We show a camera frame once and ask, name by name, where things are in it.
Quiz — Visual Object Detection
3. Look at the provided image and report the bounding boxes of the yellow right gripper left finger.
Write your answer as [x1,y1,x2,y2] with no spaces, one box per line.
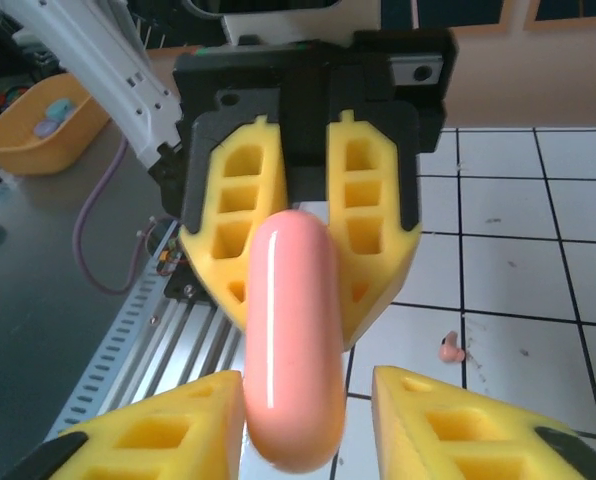
[15,369,247,480]

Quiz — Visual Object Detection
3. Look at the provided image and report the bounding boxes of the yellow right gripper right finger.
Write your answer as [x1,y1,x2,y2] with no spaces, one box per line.
[371,364,596,480]

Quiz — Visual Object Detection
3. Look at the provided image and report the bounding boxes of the pink wireless earbud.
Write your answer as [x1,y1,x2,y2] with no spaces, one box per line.
[437,330,467,364]

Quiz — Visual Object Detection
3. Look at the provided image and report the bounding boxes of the pink earbud charging case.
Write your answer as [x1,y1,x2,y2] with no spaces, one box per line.
[241,208,348,475]

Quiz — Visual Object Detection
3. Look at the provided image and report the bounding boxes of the teal earbud case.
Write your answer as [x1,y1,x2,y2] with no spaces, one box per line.
[47,98,77,119]

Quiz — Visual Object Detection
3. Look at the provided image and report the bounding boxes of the yellow plastic bin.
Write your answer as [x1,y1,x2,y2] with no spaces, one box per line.
[0,73,112,176]

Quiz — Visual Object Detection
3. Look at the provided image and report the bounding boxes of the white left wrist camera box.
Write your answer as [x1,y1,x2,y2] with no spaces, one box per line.
[185,0,382,47]

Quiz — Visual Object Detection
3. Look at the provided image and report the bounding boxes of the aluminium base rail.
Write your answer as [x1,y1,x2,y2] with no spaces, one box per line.
[102,287,252,416]

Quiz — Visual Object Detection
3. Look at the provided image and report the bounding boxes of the perforated grey cable duct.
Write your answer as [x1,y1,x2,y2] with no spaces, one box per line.
[42,234,189,441]

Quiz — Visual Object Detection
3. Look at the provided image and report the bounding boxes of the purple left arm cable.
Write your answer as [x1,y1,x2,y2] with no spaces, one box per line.
[72,137,140,296]

